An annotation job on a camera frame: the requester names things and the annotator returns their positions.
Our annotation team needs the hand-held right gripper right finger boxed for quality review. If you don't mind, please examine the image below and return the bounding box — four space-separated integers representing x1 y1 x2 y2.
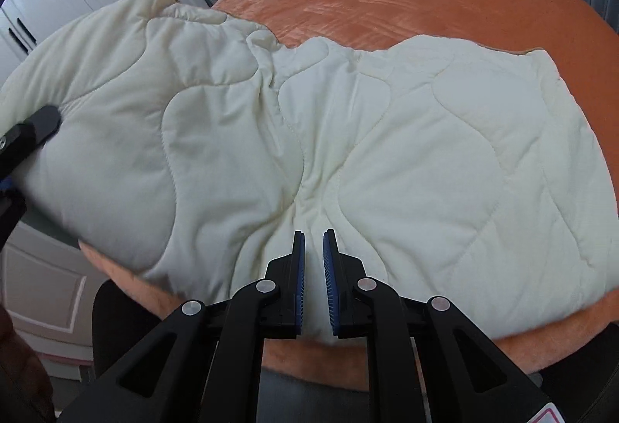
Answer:
322 229 566 423

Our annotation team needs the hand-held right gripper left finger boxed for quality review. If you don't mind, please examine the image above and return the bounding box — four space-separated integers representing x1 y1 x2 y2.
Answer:
58 230 306 423

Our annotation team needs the cream quilted jacket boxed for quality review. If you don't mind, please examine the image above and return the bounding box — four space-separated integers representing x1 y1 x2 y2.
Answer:
0 0 619 349

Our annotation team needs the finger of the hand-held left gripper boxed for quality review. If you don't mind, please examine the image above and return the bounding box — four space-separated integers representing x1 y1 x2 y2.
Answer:
0 178 27 254
0 105 63 172

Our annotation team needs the orange plush blanket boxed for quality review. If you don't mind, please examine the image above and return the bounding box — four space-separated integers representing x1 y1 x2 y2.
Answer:
80 0 619 392

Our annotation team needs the white panelled cabinet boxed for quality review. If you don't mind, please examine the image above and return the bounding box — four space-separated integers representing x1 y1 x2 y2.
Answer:
0 232 100 363

